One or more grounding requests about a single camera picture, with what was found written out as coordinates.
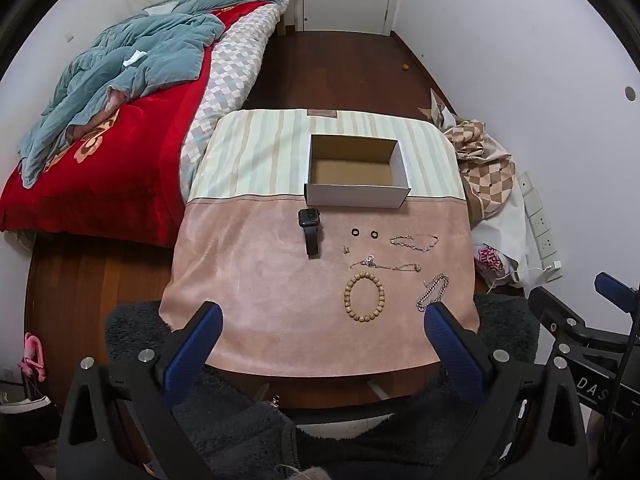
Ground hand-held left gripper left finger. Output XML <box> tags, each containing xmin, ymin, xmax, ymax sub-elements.
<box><xmin>56</xmin><ymin>301</ymin><xmax>224</xmax><ymax>480</ymax></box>

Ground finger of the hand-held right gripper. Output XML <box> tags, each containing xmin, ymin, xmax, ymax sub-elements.
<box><xmin>528</xmin><ymin>287</ymin><xmax>587</xmax><ymax>341</ymax></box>
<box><xmin>594</xmin><ymin>271</ymin><xmax>640</xmax><ymax>311</ymax></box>

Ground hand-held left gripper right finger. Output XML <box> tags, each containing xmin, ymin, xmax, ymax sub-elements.
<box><xmin>423</xmin><ymin>302</ymin><xmax>589</xmax><ymax>480</ymax></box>

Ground chunky silver chain bracelet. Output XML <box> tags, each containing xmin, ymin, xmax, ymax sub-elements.
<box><xmin>416</xmin><ymin>273</ymin><xmax>450</xmax><ymax>311</ymax></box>

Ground wooden bead bracelet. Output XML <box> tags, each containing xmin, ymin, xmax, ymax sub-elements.
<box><xmin>342</xmin><ymin>271</ymin><xmax>389</xmax><ymax>317</ymax></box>

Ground thin silver bracelet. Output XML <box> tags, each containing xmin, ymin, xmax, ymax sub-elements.
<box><xmin>389</xmin><ymin>233</ymin><xmax>440</xmax><ymax>253</ymax></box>

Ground silver pendant necklace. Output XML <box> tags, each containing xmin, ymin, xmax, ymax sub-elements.
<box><xmin>349</xmin><ymin>254</ymin><xmax>422</xmax><ymax>274</ymax></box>

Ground black smartwatch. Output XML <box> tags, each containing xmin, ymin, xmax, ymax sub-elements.
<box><xmin>298</xmin><ymin>207</ymin><xmax>324</xmax><ymax>257</ymax></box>

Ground white cardboard box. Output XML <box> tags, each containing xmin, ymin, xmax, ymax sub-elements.
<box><xmin>304</xmin><ymin>133</ymin><xmax>412</xmax><ymax>209</ymax></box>

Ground red and white plastic bag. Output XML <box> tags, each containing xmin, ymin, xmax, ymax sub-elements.
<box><xmin>474</xmin><ymin>243</ymin><xmax>516</xmax><ymax>279</ymax></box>

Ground pink and striped table mat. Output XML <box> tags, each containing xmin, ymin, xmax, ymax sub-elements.
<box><xmin>158</xmin><ymin>108</ymin><xmax>481</xmax><ymax>377</ymax></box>

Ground beige checkered cloth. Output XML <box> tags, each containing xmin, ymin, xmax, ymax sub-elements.
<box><xmin>442</xmin><ymin>119</ymin><xmax>519</xmax><ymax>222</ymax></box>

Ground pink slippers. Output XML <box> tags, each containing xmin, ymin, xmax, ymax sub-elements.
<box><xmin>18</xmin><ymin>332</ymin><xmax>49</xmax><ymax>386</ymax></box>

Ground bed with red blanket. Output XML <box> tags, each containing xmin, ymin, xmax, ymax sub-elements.
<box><xmin>0</xmin><ymin>0</ymin><xmax>281</xmax><ymax>249</ymax></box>

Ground cardboard scraps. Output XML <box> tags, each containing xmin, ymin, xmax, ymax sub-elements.
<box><xmin>417</xmin><ymin>88</ymin><xmax>457</xmax><ymax>129</ymax></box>

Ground checkered bedsheet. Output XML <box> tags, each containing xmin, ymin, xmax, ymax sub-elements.
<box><xmin>178</xmin><ymin>4</ymin><xmax>281</xmax><ymax>202</ymax></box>

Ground teal quilt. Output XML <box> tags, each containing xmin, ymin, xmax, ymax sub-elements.
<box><xmin>17</xmin><ymin>0</ymin><xmax>291</xmax><ymax>189</ymax></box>

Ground white charger with cable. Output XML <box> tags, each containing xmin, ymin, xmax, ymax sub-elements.
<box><xmin>487</xmin><ymin>259</ymin><xmax>564</xmax><ymax>291</ymax></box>

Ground white wall sockets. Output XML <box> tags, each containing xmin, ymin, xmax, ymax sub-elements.
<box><xmin>517</xmin><ymin>172</ymin><xmax>564</xmax><ymax>281</ymax></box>

